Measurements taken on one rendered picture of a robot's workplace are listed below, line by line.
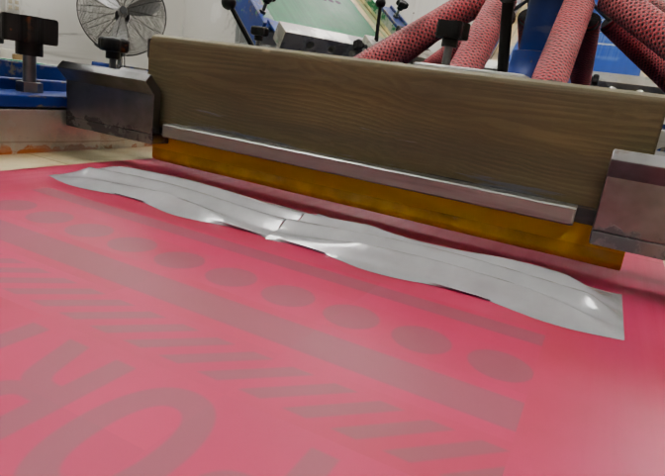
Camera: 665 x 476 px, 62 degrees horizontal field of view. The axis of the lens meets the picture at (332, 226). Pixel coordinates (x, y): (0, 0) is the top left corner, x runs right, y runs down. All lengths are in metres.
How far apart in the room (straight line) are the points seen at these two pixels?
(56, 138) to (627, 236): 0.43
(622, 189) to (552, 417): 0.17
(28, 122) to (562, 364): 0.42
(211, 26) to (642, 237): 5.54
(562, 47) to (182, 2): 5.28
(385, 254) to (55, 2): 4.79
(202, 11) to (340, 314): 5.67
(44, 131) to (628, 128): 0.42
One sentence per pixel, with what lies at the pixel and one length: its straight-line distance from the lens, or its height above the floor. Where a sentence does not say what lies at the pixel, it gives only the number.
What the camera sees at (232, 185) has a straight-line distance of 0.44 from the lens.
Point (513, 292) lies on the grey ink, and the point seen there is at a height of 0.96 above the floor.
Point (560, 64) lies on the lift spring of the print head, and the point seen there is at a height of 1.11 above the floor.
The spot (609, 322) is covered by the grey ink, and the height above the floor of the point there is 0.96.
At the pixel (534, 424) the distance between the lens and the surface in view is 0.18.
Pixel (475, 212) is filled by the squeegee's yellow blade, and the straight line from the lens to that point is 0.36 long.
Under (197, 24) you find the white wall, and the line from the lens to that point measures 5.88.
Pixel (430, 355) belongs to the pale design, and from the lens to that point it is 0.20.
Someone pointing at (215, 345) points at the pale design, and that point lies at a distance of 0.19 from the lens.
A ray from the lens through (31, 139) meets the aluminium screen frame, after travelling 0.51.
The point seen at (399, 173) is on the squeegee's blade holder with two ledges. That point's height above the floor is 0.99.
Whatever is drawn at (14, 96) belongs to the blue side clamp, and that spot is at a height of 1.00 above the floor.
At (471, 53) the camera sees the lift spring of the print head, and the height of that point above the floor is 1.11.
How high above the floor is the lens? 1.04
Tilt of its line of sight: 15 degrees down
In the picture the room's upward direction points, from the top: 8 degrees clockwise
